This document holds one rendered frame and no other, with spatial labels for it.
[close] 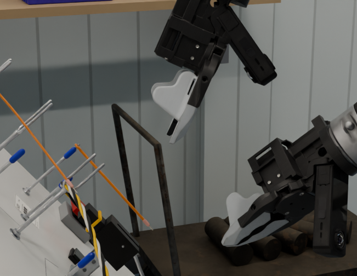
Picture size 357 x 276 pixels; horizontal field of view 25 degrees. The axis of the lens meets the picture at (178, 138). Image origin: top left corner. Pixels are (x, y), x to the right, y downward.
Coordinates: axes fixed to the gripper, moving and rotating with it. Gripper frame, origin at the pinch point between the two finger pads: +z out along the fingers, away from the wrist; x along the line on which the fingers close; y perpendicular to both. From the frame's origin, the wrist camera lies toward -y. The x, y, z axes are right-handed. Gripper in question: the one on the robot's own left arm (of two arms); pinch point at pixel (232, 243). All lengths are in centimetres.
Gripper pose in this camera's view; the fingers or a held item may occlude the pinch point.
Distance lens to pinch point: 109.0
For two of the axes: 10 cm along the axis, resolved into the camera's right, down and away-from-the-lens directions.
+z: -7.2, 5.8, 3.8
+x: -6.1, -2.8, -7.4
